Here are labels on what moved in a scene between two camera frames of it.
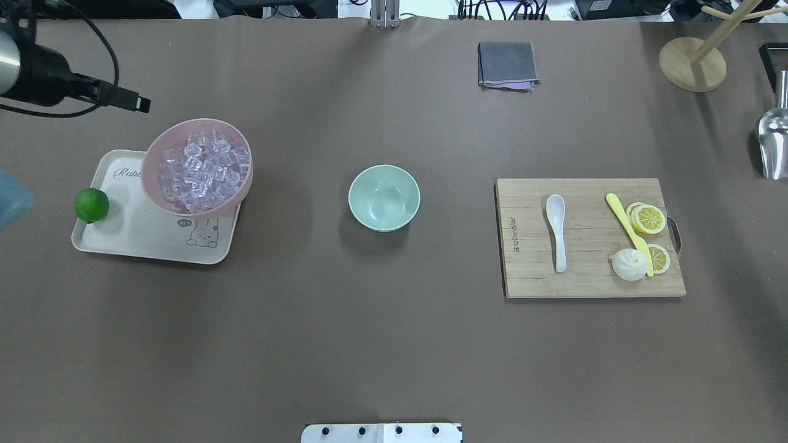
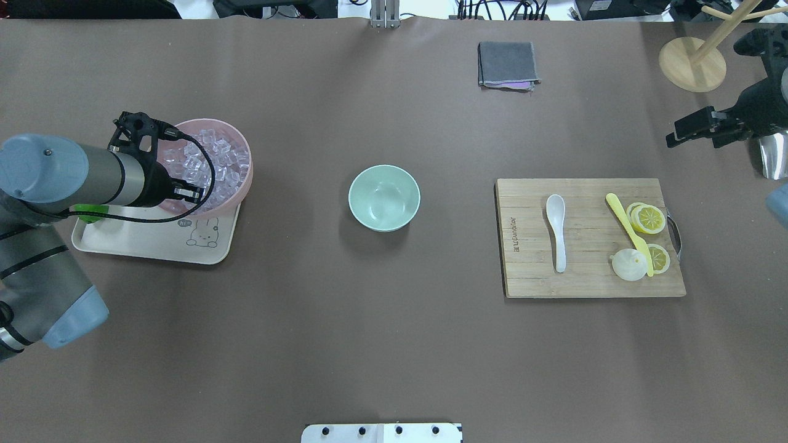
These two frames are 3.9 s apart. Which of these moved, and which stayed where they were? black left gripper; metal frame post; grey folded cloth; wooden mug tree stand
Moved: black left gripper
Stayed: metal frame post; grey folded cloth; wooden mug tree stand
